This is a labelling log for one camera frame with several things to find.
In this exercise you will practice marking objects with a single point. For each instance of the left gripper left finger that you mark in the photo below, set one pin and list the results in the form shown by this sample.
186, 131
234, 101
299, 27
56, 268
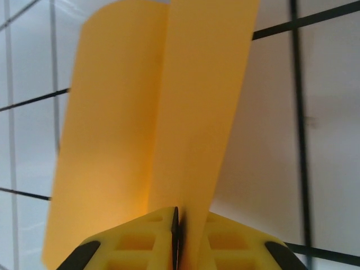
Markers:
135, 244

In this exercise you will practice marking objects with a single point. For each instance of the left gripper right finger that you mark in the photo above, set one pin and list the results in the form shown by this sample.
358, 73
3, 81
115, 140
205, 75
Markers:
239, 247

